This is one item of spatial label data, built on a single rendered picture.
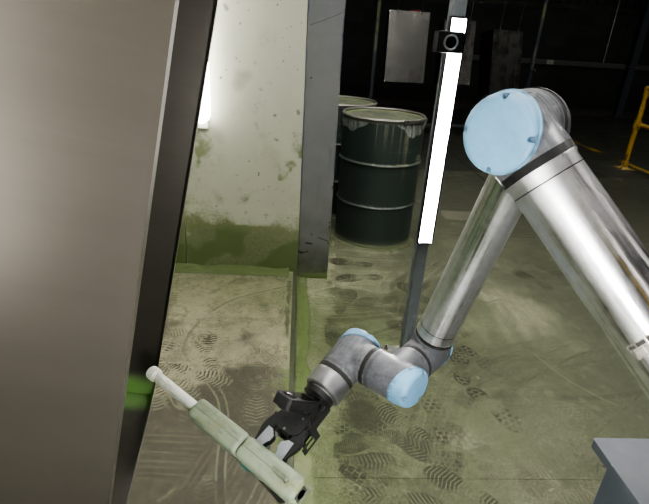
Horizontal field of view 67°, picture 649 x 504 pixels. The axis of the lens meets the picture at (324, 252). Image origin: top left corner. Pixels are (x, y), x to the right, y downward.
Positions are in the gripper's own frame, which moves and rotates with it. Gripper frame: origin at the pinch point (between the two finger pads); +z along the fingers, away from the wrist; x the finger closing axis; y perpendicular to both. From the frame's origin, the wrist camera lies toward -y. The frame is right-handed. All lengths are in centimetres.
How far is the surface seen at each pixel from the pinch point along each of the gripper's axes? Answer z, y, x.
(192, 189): -95, 50, 167
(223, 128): -121, 24, 154
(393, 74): -542, 219, 345
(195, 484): 9, 55, 44
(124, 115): -7, -75, -10
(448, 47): -137, -21, 31
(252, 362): -41, 78, 77
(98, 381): 9, -50, -6
